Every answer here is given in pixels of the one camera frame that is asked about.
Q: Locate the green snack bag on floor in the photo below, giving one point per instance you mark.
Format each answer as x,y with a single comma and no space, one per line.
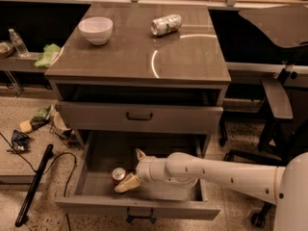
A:
41,117

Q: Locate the wire basket on floor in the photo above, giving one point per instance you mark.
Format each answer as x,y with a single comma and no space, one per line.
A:
66,135

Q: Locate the yellow sponge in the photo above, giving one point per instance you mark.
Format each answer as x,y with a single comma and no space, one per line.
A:
26,126

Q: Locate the red coke can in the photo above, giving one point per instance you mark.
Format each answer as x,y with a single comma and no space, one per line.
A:
118,175

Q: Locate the clear plastic water bottle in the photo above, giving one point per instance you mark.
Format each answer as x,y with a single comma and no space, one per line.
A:
18,43

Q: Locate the small bowl on shelf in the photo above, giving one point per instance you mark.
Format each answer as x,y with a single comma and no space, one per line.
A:
6,49

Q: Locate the black bar on floor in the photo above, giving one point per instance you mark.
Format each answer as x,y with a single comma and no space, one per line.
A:
22,215

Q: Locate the open grey bottom drawer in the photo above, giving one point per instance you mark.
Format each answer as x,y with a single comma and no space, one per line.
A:
94,191

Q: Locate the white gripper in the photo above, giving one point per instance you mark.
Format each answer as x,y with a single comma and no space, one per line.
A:
145,168

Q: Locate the white bowl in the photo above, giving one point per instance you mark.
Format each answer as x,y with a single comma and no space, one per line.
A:
97,30

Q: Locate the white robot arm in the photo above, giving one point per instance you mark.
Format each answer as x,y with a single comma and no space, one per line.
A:
285,187

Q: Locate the grey drawer cabinet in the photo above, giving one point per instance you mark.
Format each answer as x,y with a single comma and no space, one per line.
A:
183,68

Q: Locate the closed grey middle drawer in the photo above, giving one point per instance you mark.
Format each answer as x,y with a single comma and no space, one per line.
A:
140,118

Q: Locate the blue snack bag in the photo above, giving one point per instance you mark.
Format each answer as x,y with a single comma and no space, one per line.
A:
19,142

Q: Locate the green chip bag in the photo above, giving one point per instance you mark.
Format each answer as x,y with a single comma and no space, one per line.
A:
50,52

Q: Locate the white green soda can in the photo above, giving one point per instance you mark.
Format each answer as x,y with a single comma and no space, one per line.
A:
166,25

